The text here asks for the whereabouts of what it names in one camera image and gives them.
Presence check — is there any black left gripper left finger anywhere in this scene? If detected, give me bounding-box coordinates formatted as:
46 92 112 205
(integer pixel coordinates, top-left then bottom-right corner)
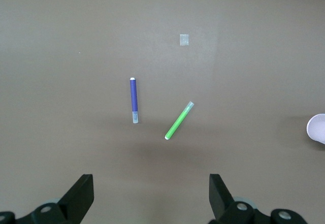
0 174 94 224

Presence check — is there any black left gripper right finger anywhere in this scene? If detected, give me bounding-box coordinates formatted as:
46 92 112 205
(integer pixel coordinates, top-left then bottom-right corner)
208 173 308 224

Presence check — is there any purple marker pen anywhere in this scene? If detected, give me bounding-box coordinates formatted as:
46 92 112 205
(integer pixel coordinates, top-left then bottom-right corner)
129 77 140 124

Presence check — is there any pink mesh pen holder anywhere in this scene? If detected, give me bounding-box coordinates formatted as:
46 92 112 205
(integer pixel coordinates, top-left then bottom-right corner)
306 113 325 145

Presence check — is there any green marker pen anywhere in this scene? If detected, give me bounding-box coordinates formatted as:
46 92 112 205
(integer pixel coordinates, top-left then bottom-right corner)
164 101 195 141

